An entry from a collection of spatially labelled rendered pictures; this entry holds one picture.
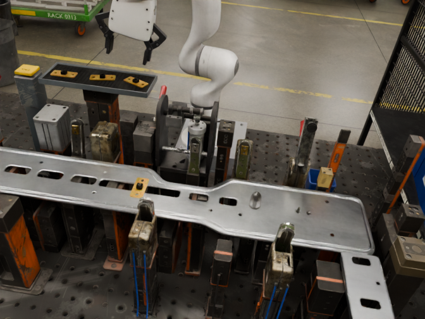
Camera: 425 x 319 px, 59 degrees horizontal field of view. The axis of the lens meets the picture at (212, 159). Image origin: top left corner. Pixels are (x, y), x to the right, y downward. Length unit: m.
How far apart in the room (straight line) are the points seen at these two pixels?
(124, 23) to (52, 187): 0.52
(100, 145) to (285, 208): 0.60
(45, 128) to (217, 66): 0.63
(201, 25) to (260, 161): 0.71
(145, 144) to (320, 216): 0.58
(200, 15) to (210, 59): 0.18
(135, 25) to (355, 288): 0.80
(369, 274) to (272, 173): 0.79
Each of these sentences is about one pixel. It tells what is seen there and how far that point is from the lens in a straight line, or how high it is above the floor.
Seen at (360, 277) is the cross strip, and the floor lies 1.00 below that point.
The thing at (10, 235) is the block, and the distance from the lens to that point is 1.15.
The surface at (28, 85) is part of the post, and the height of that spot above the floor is 1.11.
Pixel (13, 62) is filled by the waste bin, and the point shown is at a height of 0.20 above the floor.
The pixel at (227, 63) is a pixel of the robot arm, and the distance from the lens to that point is 1.44.
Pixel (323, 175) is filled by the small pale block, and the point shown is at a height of 1.06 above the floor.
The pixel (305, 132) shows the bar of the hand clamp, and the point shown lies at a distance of 1.13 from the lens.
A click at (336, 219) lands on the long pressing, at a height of 1.00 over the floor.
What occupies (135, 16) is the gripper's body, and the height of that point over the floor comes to 1.49.
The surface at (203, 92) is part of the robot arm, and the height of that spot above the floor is 1.05.
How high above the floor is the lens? 1.77
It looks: 38 degrees down
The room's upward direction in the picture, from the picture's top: 6 degrees clockwise
